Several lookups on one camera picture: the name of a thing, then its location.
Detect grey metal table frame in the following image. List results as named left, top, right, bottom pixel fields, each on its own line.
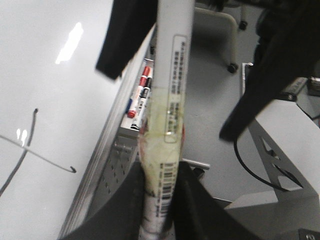
left=227, top=100, right=320, bottom=225

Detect white marker tray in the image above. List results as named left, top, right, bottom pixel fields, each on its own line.
left=118, top=58, right=154, bottom=138

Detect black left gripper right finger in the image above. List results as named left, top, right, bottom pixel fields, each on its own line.
left=171, top=161, right=255, bottom=240

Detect white black-tipped whiteboard marker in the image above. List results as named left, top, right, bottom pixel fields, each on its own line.
left=139, top=0, right=195, bottom=240

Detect black cable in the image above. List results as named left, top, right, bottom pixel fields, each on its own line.
left=233, top=136, right=291, bottom=193

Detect black marker in tray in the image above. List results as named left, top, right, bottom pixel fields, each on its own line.
left=130, top=77, right=152, bottom=130

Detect grey perforated board stand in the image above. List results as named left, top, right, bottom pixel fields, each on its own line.
left=91, top=136, right=137, bottom=211

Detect white whiteboard with metal frame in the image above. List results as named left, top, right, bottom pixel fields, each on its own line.
left=0, top=0, right=149, bottom=240

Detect grey rolling chair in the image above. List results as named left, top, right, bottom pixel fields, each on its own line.
left=193, top=0, right=248, bottom=74

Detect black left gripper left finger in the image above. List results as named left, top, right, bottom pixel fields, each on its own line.
left=63, top=162, right=145, bottom=240

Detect blue marker in tray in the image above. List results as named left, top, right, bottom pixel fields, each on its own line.
left=127, top=85, right=144, bottom=114

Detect red marker in tray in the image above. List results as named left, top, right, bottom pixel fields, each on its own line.
left=127, top=66, right=152, bottom=119

